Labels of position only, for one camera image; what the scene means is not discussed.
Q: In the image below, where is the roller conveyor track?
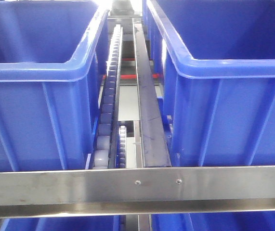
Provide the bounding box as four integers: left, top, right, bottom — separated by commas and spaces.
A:
88, 24, 123, 169

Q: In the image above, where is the right steel flow rack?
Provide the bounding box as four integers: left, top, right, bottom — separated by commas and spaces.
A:
0, 9, 275, 231

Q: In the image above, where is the blue bin lower rack near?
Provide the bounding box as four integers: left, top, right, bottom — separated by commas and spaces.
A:
146, 0, 275, 167

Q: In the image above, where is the blue bin rack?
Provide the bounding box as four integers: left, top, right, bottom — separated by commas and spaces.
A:
146, 0, 275, 167
0, 0, 108, 172

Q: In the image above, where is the blue bin lower rack middle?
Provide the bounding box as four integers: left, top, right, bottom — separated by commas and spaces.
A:
0, 0, 108, 172

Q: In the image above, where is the lower left blue bin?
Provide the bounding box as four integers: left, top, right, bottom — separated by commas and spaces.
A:
0, 216, 122, 231

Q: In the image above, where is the blue bin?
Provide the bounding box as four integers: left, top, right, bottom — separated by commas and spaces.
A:
152, 211, 275, 231
0, 216, 122, 231

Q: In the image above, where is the lower right blue bin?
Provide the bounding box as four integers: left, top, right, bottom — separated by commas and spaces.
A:
152, 211, 275, 231

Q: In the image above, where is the steel divider rail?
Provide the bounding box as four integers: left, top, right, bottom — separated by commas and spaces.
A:
132, 19, 171, 167

